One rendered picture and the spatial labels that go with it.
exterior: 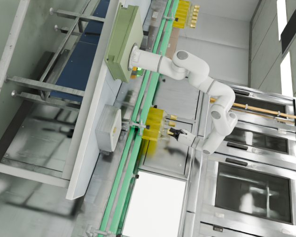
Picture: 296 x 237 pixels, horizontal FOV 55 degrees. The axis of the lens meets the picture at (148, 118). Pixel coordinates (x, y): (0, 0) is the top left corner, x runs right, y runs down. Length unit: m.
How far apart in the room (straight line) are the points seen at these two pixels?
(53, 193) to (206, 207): 0.96
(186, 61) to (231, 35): 6.43
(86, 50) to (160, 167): 1.00
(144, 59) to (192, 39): 5.91
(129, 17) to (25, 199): 1.23
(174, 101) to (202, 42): 5.24
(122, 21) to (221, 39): 6.27
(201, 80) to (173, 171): 0.69
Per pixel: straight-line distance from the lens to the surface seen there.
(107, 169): 1.68
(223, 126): 1.51
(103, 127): 1.49
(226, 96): 1.53
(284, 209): 2.09
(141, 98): 1.85
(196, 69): 1.43
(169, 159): 1.92
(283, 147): 2.29
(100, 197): 1.62
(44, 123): 2.15
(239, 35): 7.94
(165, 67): 1.52
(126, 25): 1.44
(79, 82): 1.95
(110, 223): 1.60
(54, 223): 1.84
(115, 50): 1.39
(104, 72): 1.47
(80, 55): 2.12
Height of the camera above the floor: 1.11
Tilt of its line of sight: 4 degrees down
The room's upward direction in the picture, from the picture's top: 103 degrees clockwise
